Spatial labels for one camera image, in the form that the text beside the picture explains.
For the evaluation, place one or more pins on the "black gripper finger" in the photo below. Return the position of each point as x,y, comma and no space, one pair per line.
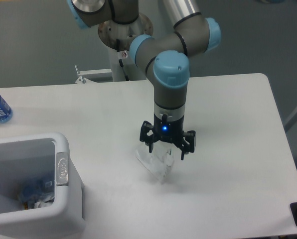
186,142
149,135

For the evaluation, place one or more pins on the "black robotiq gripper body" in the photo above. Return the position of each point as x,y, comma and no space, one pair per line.
169,131

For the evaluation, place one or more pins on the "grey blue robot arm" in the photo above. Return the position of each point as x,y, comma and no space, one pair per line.
164,62

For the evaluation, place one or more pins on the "white trash can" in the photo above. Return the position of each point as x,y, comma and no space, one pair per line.
30,156

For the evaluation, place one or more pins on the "white plastic bag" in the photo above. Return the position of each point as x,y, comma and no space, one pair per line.
159,162

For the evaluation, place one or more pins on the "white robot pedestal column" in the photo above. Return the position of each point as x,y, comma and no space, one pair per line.
117,38

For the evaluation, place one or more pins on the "white metal base bracket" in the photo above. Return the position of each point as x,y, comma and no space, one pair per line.
93,76

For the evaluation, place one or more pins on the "trash inside can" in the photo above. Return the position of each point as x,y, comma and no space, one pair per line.
37,192

